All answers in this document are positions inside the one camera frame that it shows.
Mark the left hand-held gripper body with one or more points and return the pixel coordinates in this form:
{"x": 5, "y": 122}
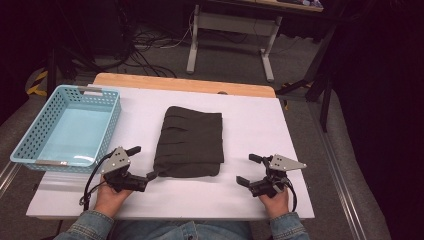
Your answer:
{"x": 116, "y": 163}

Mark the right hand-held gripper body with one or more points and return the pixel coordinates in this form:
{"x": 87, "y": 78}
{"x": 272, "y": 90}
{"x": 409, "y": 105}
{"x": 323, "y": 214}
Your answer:
{"x": 283, "y": 163}

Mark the light blue plastic basket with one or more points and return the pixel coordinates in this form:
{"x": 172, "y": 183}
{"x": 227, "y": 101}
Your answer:
{"x": 80, "y": 133}

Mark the black cloth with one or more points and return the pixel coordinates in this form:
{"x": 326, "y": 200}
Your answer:
{"x": 190, "y": 143}

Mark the person's left hand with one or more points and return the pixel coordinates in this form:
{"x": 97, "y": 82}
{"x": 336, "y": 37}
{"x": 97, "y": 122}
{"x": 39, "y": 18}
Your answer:
{"x": 108, "y": 200}

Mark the person's right hand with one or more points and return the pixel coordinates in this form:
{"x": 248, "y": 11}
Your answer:
{"x": 276, "y": 205}

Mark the white board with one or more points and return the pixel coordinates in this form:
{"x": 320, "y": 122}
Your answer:
{"x": 253, "y": 126}

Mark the person's lap in jeans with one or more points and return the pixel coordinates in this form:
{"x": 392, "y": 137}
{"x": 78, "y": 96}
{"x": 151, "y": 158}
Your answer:
{"x": 180, "y": 231}

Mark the wooden table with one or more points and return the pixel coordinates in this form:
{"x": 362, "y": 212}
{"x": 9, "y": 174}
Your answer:
{"x": 173, "y": 83}

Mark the black metal stand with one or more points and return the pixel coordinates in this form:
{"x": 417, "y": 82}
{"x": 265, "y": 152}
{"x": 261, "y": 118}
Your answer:
{"x": 316, "y": 66}

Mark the thin black stand leg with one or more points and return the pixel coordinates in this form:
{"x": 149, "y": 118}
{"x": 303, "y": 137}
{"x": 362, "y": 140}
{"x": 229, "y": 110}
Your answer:
{"x": 50, "y": 73}

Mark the yellow and black tape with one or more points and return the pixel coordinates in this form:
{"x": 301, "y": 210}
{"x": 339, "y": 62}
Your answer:
{"x": 36, "y": 85}

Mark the desk with white legs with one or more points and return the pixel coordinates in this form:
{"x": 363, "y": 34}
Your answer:
{"x": 233, "y": 24}

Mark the aluminium rail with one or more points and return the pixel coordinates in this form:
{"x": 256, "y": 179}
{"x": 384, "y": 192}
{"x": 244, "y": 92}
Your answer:
{"x": 336, "y": 173}
{"x": 6, "y": 178}

